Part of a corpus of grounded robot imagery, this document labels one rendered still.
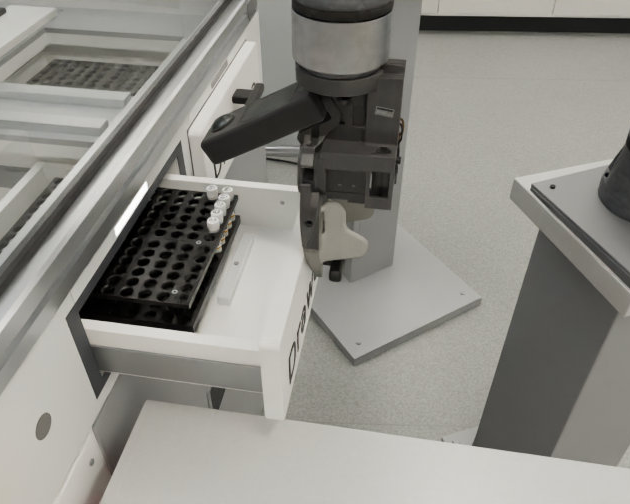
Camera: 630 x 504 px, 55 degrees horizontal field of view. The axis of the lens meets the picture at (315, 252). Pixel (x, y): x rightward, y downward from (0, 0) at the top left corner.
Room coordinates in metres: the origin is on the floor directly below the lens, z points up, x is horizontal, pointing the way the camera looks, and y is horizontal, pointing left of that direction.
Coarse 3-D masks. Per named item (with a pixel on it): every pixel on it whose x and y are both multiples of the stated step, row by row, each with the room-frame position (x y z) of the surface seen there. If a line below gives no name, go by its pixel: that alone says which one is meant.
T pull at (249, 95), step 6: (258, 84) 0.82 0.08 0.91; (240, 90) 0.81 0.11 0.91; (246, 90) 0.81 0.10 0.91; (252, 90) 0.80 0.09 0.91; (258, 90) 0.80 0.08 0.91; (234, 96) 0.79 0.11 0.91; (240, 96) 0.79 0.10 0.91; (246, 96) 0.79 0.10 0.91; (252, 96) 0.79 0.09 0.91; (258, 96) 0.79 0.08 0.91; (234, 102) 0.79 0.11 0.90; (240, 102) 0.79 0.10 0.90; (246, 102) 0.77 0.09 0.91
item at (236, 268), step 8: (240, 240) 0.55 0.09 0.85; (248, 240) 0.55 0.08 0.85; (240, 248) 0.53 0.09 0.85; (248, 248) 0.54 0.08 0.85; (240, 256) 0.52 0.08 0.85; (248, 256) 0.53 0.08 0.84; (232, 264) 0.51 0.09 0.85; (240, 264) 0.51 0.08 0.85; (232, 272) 0.49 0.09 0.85; (240, 272) 0.50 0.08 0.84; (224, 280) 0.48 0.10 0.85; (232, 280) 0.48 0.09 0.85; (224, 288) 0.47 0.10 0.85; (232, 288) 0.47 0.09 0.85; (224, 296) 0.46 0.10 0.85; (232, 296) 0.46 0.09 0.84; (224, 304) 0.45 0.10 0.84
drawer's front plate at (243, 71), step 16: (256, 48) 0.94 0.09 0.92; (240, 64) 0.85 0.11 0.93; (256, 64) 0.93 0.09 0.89; (224, 80) 0.80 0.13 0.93; (240, 80) 0.84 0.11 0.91; (256, 80) 0.93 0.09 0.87; (224, 96) 0.76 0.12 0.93; (208, 112) 0.71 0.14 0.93; (224, 112) 0.75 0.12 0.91; (192, 128) 0.67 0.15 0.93; (208, 128) 0.68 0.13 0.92; (192, 144) 0.66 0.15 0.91; (192, 160) 0.66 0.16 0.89; (208, 160) 0.67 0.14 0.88; (208, 176) 0.66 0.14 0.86; (224, 176) 0.72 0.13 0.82
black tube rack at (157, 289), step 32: (160, 192) 0.57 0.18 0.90; (192, 192) 0.57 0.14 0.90; (160, 224) 0.52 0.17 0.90; (192, 224) 0.51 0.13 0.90; (128, 256) 0.46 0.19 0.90; (160, 256) 0.46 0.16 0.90; (224, 256) 0.50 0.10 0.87; (96, 288) 0.42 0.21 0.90; (128, 288) 0.42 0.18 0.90; (160, 288) 0.42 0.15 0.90; (96, 320) 0.41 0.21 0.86; (128, 320) 0.40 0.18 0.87; (160, 320) 0.40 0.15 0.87; (192, 320) 0.40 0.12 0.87
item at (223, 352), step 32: (256, 192) 0.59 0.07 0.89; (288, 192) 0.58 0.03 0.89; (256, 224) 0.59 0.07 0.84; (288, 224) 0.58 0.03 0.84; (256, 256) 0.53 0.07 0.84; (256, 288) 0.48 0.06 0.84; (224, 320) 0.43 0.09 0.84; (256, 320) 0.43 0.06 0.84; (96, 352) 0.37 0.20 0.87; (128, 352) 0.36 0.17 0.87; (160, 352) 0.36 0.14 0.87; (192, 352) 0.35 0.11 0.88; (224, 352) 0.35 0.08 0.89; (256, 352) 0.34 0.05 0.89; (224, 384) 0.35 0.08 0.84; (256, 384) 0.34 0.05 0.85
